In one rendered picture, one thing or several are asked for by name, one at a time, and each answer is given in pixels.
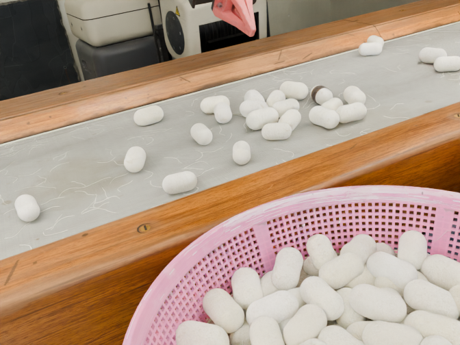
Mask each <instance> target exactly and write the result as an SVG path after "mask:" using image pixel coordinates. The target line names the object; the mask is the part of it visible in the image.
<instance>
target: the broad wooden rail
mask: <svg viewBox="0 0 460 345"><path fill-rule="evenodd" d="M459 21H460V0H422V1H416V2H413V3H408V4H404V5H400V6H396V7H393V8H388V9H384V10H379V11H376V12H371V13H367V14H362V15H359V16H354V17H350V18H345V19H342V20H338V21H333V22H330V23H325V24H321V25H316V26H313V27H308V28H304V29H300V30H296V31H291V32H288V33H284V34H279V35H276V36H271V37H267V38H262V39H259V40H254V41H250V42H245V43H242V44H237V45H233V46H230V47H225V48H221V49H216V50H213V51H208V52H204V53H199V54H196V55H191V56H187V57H182V58H179V59H176V60H170V61H167V62H162V63H159V64H153V65H150V66H145V67H142V68H137V69H133V70H130V71H124V72H121V73H116V74H113V75H107V76H104V77H99V78H96V79H90V80H87V81H82V82H78V83H75V84H70V85H67V86H61V87H58V88H53V89H50V90H44V91H41V92H36V93H32V94H27V95H24V96H21V97H15V98H12V99H7V100H4V101H0V144H4V143H7V142H11V141H15V140H20V139H22V138H27V137H30V136H34V135H38V134H40V133H45V132H48V131H53V130H56V129H60V128H63V127H67V126H71V125H76V124H78V123H83V122H86V121H89V120H94V119H97V118H101V117H104V116H109V115H112V114H116V113H119V112H124V111H127V110H132V109H135V108H137V107H142V106H145V105H150V104H153V103H157V102H160V101H165V100H168V99H173V98H175V97H180V96H183V95H186V94H191V93H193V92H198V91H202V90H206V89H209V88H213V87H216V86H221V85H224V84H229V83H231V82H235V81H239V80H242V79H247V78H250V77H254V76H258V75H262V74H265V73H269V72H272V71H277V70H280V69H283V68H288V67H291V66H296V65H298V64H303V63H306V62H310V61H314V60H318V59H321V58H326V57H329V56H332V55H337V54H339V53H344V52H347V51H352V50H355V49H358V48H359V46H360V45H361V44H363V43H367V40H368V38H369V37H370V36H378V37H380V38H382V39H383V41H384V42H385V41H388V40H393V39H395V38H400V37H403V36H408V35H411V34H415V33H418V32H421V31H426V30H429V29H433V28H436V27H441V26H444V25H449V24H452V23H456V22H459Z"/></svg>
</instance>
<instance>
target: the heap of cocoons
mask: <svg viewBox="0 0 460 345"><path fill-rule="evenodd" d="M306 249H307V252H308V253H309V257H308V256H307V257H305V258H306V259H304V260H303V256H302V255H301V253H300V251H298V250H297V249H295V248H293V247H285V248H283V249H281V250H280V251H279V252H278V254H277V257H276V260H275V264H274V268H273V270H272V271H270V272H267V273H263V274H264V276H262V277H260V276H261V275H258V274H257V272H256V271H255V270H253V269H252V268H249V267H243V268H239V269H237V270H236V271H235V272H234V274H233V276H232V278H231V286H232V289H233V293H232V294H231V295H229V293H228V292H226V291H225V290H223V289H220V288H214V289H212V290H210V291H209V292H207V293H206V295H205V296H204V298H203V309H204V311H205V313H206V314H207V315H208V316H209V317H210V319H209V318H208V319H209V320H208V319H207V320H206V321H208V322H207V323H204V322H197V321H193V320H188V321H185V322H182V323H181V324H180V325H179V326H178V328H177V330H176V331H175V333H176V345H460V263H459V262H457V261H455V260H453V259H451V258H448V257H446V256H444V255H439V254H435V255H430V254H428V253H427V242H426V238H425V237H424V236H423V235H422V234H421V233H420V232H418V231H413V230H411V231H406V232H404V233H403V234H402V235H401V237H400V239H399V243H398V250H393V249H392V247H390V246H389V245H388V244H385V243H383V242H382V243H378V242H377V243H376V242H375V241H374V239H373V238H372V237H370V236H369V235H366V234H359V235H356V236H355V237H354V238H353V239H352V240H351V241H350V242H349V243H347V244H345V245H344V246H343V247H342V249H341V250H340V251H339V252H340V253H336V251H334V249H333V247H332V245H331V241H330V240H329V239H328V237H327V236H325V235H322V234H315V235H313V236H311V237H310V238H309V239H308V241H307V243H306ZM394 251H398V253H395V252H394ZM259 277H260V278H259ZM232 295H233V296H232ZM231 296H232V297H231Z"/></svg>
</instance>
